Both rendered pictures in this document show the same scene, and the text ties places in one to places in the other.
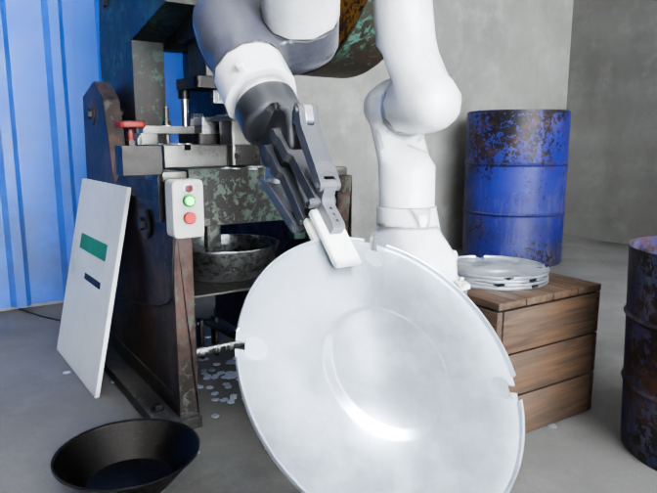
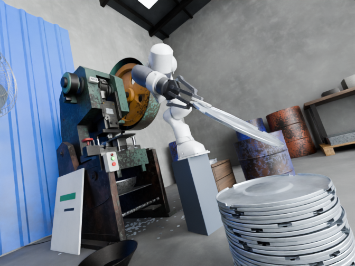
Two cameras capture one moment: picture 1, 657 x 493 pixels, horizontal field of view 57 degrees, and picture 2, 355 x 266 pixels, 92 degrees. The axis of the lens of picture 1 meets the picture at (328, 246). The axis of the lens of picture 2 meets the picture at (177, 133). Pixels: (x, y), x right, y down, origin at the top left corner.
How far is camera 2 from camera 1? 43 cm
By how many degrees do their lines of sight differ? 29
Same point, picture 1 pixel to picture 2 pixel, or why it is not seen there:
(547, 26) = not seen: hidden behind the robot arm
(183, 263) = (112, 181)
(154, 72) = (85, 134)
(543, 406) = not seen: hidden behind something
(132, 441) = (105, 255)
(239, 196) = (124, 159)
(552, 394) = not seen: hidden behind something
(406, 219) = (186, 139)
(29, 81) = (28, 155)
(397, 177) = (180, 129)
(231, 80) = (153, 78)
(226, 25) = (146, 69)
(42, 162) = (34, 183)
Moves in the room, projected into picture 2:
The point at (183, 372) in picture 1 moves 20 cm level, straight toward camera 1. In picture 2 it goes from (118, 222) to (127, 228)
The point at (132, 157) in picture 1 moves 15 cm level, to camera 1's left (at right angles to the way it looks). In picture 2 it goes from (90, 149) to (65, 154)
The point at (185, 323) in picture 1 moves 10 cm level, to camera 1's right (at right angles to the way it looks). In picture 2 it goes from (116, 203) to (131, 199)
